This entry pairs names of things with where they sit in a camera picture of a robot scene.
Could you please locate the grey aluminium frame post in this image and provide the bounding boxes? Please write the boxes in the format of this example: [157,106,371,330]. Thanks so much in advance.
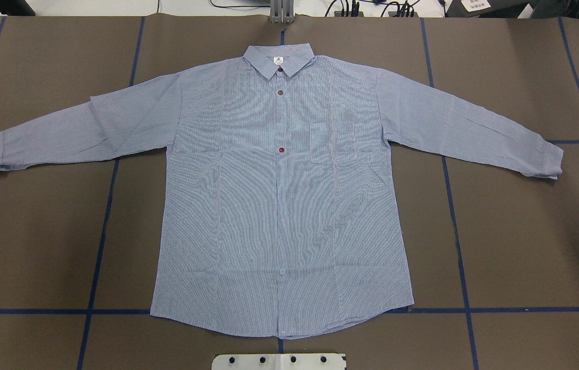
[270,0,295,24]

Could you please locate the blue striped button shirt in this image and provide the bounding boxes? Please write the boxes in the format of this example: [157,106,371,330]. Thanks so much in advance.
[0,44,564,339]

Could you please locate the black box with label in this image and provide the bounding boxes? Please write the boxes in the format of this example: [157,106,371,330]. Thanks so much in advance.
[445,1,529,19]

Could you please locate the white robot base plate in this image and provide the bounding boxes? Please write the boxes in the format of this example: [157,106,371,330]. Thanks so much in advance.
[211,353,348,369]

